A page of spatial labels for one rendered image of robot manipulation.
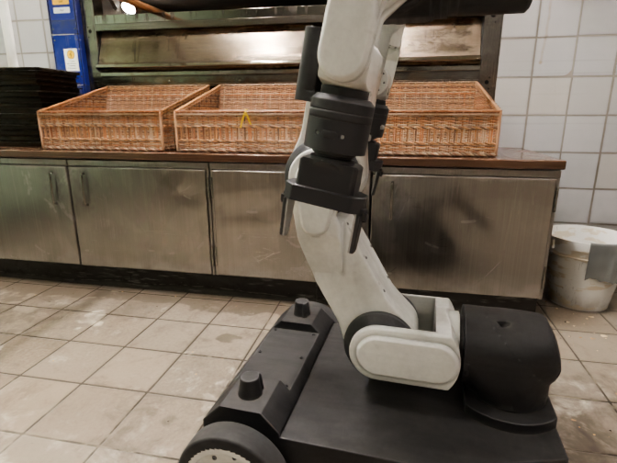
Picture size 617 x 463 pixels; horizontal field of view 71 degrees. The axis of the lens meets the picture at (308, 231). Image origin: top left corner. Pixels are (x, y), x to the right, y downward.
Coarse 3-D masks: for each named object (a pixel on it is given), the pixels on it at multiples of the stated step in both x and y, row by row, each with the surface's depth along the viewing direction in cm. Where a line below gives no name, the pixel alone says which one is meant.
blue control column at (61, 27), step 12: (48, 0) 210; (48, 12) 212; (60, 24) 212; (72, 24) 211; (60, 36) 214; (72, 36) 213; (60, 48) 215; (72, 48) 214; (84, 48) 216; (60, 60) 217; (84, 60) 216; (84, 72) 217; (84, 84) 218
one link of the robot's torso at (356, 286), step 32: (320, 224) 78; (352, 224) 86; (320, 256) 83; (352, 256) 83; (320, 288) 87; (352, 288) 85; (384, 288) 86; (352, 320) 87; (384, 320) 83; (416, 320) 91
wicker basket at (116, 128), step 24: (96, 96) 208; (120, 96) 214; (144, 96) 211; (168, 96) 209; (192, 96) 188; (48, 120) 175; (72, 120) 173; (96, 120) 171; (120, 120) 169; (144, 120) 167; (168, 120) 171; (48, 144) 178; (72, 144) 176; (96, 144) 174; (120, 144) 171; (144, 144) 170; (168, 144) 172
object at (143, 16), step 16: (96, 16) 211; (112, 16) 209; (128, 16) 208; (144, 16) 206; (160, 16) 205; (176, 16) 203; (192, 16) 202; (208, 16) 200; (224, 16) 199; (240, 16) 197; (256, 16) 196; (272, 16) 195
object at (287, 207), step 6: (282, 198) 65; (288, 198) 64; (288, 204) 64; (294, 204) 67; (282, 210) 64; (288, 210) 65; (282, 216) 65; (288, 216) 66; (282, 222) 65; (288, 222) 66; (282, 228) 65; (288, 228) 67; (282, 234) 66
